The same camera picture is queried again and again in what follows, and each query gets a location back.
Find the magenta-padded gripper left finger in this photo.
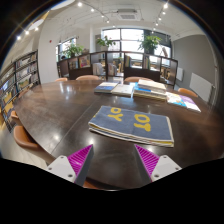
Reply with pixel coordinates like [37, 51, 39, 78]
[45, 144, 95, 188]

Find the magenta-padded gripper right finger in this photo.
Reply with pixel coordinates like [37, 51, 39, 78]
[133, 143, 183, 186]

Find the white and blue magazine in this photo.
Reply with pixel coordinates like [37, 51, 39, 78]
[165, 91, 188, 108]

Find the purple and white magazine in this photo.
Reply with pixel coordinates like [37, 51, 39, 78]
[179, 94, 202, 113]

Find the thick blue-covered book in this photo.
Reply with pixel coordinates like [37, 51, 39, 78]
[132, 82, 168, 102]

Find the beige book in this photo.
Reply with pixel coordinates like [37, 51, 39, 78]
[137, 78, 168, 94]

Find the white book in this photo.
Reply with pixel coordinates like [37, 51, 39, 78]
[111, 83, 135, 98]

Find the large white radiator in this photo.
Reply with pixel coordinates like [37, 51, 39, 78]
[189, 72, 214, 103]

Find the blue book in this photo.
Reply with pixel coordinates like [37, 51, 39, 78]
[93, 81, 119, 95]

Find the group of orange chairs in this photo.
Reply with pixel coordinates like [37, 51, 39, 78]
[9, 74, 199, 164]

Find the dark open shelf unit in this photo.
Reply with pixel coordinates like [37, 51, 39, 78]
[56, 50, 179, 88]

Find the potted plant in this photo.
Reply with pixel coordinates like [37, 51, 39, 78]
[95, 35, 116, 52]
[138, 34, 163, 55]
[61, 42, 84, 59]

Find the ceiling air conditioner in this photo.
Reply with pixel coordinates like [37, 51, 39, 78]
[116, 8, 143, 22]

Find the group of ceiling spotlights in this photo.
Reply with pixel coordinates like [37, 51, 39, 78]
[16, 1, 169, 41]

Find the small white wall radiator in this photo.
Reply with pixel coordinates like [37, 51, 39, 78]
[175, 67, 185, 82]

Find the tall wall bookshelf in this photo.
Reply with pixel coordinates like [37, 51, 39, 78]
[0, 49, 42, 133]

